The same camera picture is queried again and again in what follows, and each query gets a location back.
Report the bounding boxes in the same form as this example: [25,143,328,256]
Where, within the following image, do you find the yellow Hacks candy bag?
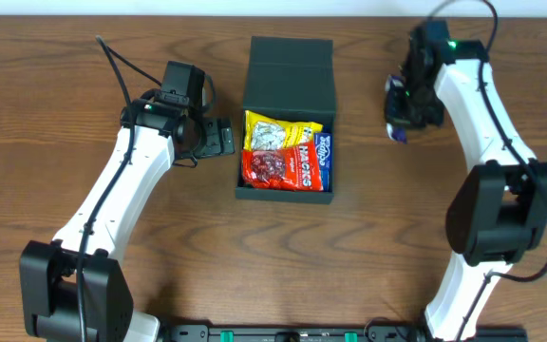
[243,110,324,151]

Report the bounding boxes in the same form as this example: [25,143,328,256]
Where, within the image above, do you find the dark purple chocolate bar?
[384,75,407,144]

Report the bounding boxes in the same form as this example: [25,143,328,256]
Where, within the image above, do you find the red Hacks candy bag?
[241,142,324,192]

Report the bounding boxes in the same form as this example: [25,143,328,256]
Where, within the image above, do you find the blue Eclipse mint tin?
[313,133,332,171]

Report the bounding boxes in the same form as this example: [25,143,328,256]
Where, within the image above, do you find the blue cookie pack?
[320,168,330,192]

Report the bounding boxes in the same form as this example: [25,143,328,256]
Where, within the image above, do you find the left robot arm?
[19,62,235,341]

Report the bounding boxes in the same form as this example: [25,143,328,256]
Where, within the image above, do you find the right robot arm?
[384,19,547,341]

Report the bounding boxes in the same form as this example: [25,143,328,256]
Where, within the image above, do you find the dark green open box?
[236,36,337,204]

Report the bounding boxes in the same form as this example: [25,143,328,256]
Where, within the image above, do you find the left black cable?
[74,35,163,342]

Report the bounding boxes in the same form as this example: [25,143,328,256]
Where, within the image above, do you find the black mounting rail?
[159,322,529,342]

